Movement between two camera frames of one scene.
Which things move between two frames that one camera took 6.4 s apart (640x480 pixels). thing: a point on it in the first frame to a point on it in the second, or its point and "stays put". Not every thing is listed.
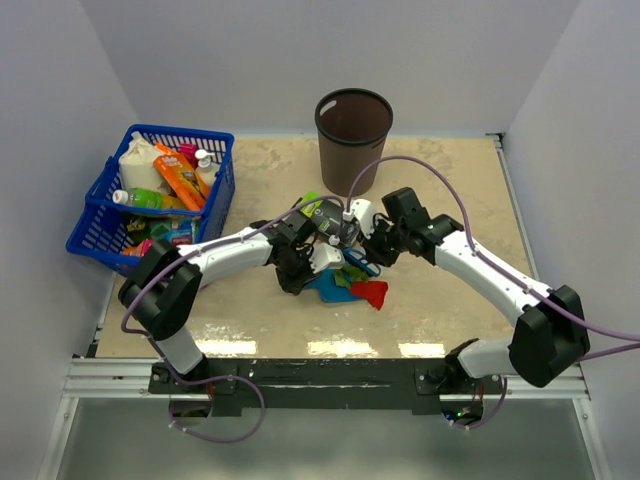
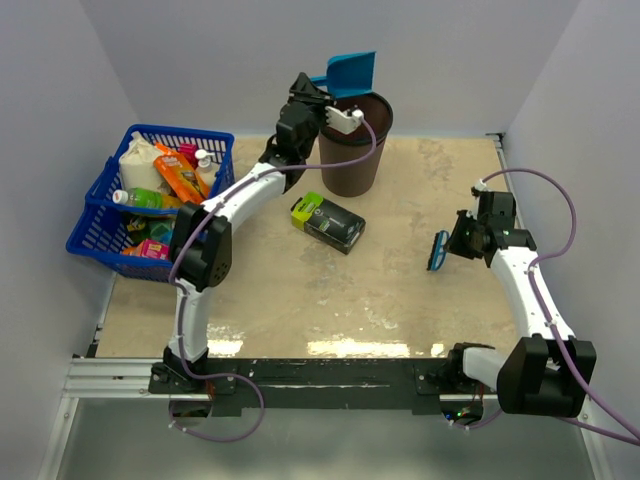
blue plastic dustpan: [330, 292] to [349, 74]
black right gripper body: [386, 242] to [464, 237]
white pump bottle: [206, 168] stays put
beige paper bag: [137, 169] stays put
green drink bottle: [147, 198] stays put
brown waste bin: [352, 125] stays put
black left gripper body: [296, 270] to [317, 113]
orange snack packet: [183, 175] stays put
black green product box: [331, 217] stays put
